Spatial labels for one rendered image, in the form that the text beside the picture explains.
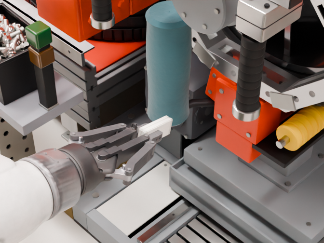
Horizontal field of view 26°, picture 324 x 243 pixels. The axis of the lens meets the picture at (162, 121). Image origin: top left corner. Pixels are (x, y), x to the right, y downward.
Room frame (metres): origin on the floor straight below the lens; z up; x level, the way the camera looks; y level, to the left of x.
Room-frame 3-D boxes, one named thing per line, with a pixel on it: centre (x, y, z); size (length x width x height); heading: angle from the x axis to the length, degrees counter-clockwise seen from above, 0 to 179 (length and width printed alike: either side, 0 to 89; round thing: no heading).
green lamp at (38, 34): (1.17, 0.25, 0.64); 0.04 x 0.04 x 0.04; 44
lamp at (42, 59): (1.17, 0.25, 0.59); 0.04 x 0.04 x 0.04; 44
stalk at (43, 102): (1.17, 0.25, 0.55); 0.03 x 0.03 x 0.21; 44
